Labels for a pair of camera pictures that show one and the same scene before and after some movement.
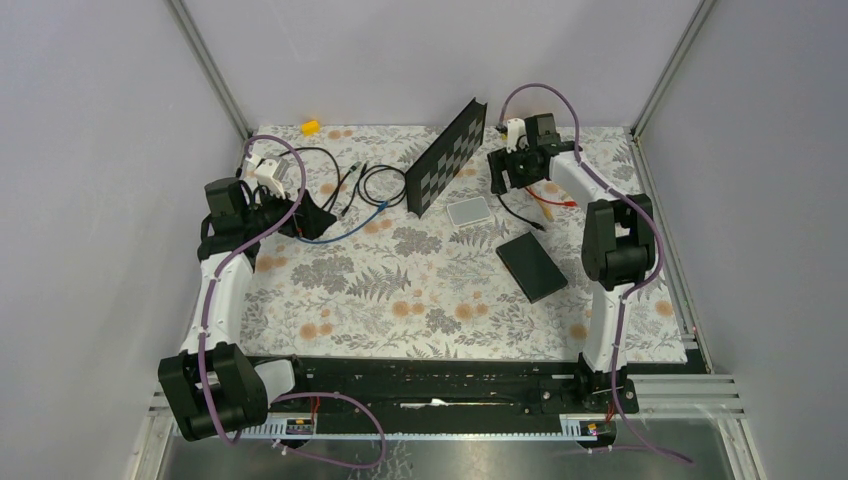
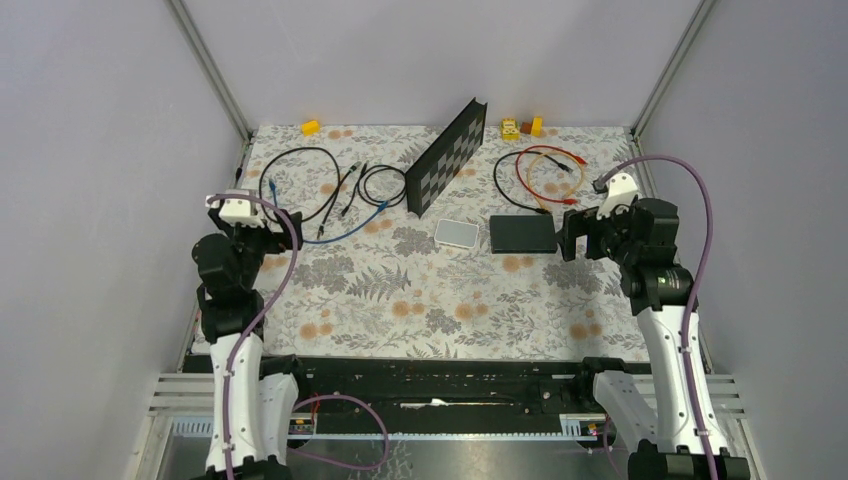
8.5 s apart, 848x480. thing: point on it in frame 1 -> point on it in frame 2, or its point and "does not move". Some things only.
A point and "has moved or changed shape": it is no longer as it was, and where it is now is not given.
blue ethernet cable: (380, 209) does not move
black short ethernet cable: (536, 225) has moved or changed shape
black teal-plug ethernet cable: (338, 190) does not move
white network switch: (469, 210) -> (456, 233)
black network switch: (531, 267) -> (522, 234)
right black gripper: (500, 161) -> (577, 223)
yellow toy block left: (310, 127) does not move
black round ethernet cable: (360, 187) does not move
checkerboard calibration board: (446, 159) does not move
